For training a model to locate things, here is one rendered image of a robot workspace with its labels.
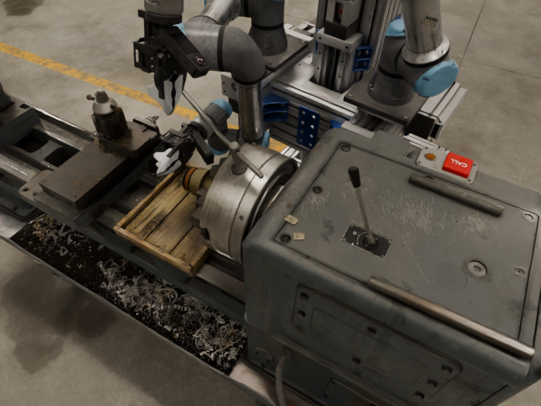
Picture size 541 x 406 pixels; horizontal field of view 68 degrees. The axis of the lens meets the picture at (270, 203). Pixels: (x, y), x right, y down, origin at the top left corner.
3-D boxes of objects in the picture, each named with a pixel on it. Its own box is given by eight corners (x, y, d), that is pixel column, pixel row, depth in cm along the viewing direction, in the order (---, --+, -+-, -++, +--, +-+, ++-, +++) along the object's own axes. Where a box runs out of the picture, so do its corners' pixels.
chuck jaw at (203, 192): (236, 200, 107) (210, 228, 100) (236, 213, 111) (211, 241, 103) (202, 184, 111) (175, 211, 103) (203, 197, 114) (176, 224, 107)
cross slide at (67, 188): (166, 135, 151) (163, 126, 148) (78, 212, 127) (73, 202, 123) (132, 122, 156) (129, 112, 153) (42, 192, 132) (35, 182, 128)
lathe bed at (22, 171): (310, 259, 146) (315, 229, 132) (263, 337, 127) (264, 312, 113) (21, 120, 194) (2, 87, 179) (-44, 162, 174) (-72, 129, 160)
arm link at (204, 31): (253, 11, 146) (223, 80, 107) (212, 8, 147) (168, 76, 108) (253, -26, 138) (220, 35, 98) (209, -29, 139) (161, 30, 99)
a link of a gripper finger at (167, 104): (153, 108, 93) (152, 68, 87) (173, 116, 91) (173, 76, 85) (143, 112, 90) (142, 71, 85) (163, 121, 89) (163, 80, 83)
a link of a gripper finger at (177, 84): (162, 104, 95) (162, 65, 90) (182, 112, 93) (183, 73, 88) (153, 108, 93) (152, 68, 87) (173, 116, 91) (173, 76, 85)
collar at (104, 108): (123, 105, 131) (121, 97, 129) (105, 118, 127) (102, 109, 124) (105, 97, 134) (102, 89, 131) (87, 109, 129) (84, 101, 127)
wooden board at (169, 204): (254, 198, 140) (254, 190, 137) (192, 277, 119) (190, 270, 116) (185, 167, 149) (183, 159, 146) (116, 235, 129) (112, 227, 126)
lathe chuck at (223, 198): (290, 196, 129) (287, 129, 103) (238, 278, 116) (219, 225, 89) (266, 185, 132) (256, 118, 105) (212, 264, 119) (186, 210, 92)
